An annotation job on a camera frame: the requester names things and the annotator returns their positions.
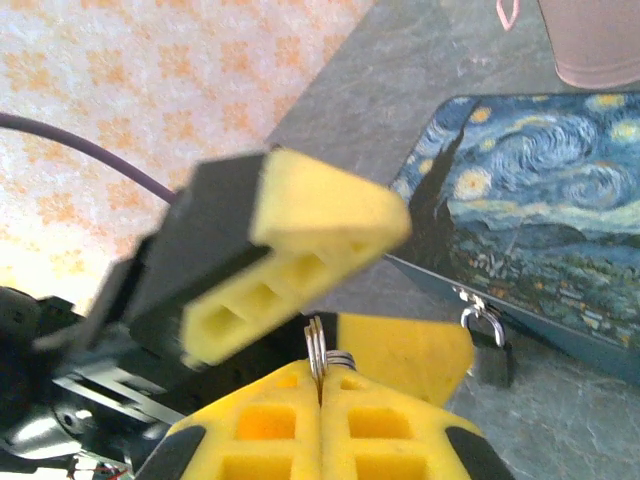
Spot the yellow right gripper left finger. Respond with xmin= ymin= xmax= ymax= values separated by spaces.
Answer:
xmin=134 ymin=359 xmax=322 ymax=480

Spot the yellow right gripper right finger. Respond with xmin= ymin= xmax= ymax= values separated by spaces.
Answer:
xmin=318 ymin=370 xmax=516 ymax=480

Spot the black padlock with silver shackle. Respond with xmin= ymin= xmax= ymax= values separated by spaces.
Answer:
xmin=459 ymin=303 xmax=516 ymax=389

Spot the silver key with rings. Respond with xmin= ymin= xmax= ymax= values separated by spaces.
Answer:
xmin=303 ymin=316 xmax=357 ymax=392

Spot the silver box hasp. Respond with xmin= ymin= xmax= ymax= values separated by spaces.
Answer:
xmin=452 ymin=284 xmax=502 ymax=322

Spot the starry night painted box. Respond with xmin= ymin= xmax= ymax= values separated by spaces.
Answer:
xmin=388 ymin=92 xmax=640 ymax=387

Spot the white orange patterned sheet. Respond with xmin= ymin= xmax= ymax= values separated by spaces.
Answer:
xmin=0 ymin=0 xmax=376 ymax=314

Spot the purple cable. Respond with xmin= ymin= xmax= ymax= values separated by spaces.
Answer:
xmin=0 ymin=112 xmax=177 ymax=204

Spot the pink cord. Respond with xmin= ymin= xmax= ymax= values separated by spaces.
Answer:
xmin=494 ymin=0 xmax=522 ymax=32

